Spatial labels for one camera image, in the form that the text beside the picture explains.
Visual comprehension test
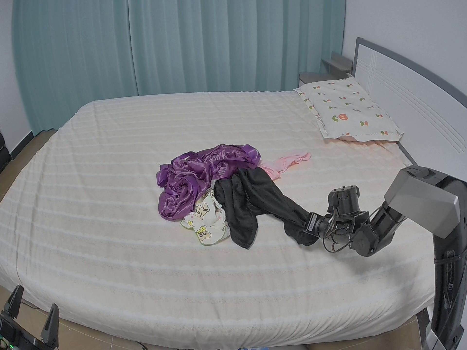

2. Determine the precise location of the white printed garment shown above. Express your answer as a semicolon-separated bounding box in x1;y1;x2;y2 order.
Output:
180;190;231;247

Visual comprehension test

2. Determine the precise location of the grey bedside table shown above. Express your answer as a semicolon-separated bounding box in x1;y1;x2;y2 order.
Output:
298;51;354;87

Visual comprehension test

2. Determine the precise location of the black T-shirt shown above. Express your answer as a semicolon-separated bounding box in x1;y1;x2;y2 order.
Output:
213;167;314;250

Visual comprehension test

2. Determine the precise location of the blue-green curtain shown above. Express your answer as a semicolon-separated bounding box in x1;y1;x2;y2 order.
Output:
13;0;346;134

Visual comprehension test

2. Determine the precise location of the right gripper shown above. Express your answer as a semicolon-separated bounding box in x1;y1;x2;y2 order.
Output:
302;212;332;245

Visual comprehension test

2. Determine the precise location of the white printed pillow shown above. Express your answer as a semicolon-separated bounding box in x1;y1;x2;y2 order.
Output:
294;77;404;143

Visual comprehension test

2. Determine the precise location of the pink garment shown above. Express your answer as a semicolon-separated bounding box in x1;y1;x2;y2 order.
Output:
260;152;312;181

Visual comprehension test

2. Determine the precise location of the black chest of drawers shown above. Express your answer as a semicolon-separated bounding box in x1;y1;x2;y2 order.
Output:
0;126;11;170

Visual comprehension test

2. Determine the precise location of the bed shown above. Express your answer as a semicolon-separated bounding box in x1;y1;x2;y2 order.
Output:
0;37;467;347

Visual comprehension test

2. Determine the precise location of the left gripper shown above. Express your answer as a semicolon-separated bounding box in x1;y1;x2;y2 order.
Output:
0;285;60;350

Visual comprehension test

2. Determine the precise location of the purple satin garment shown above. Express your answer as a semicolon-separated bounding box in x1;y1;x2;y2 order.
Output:
157;144;262;222

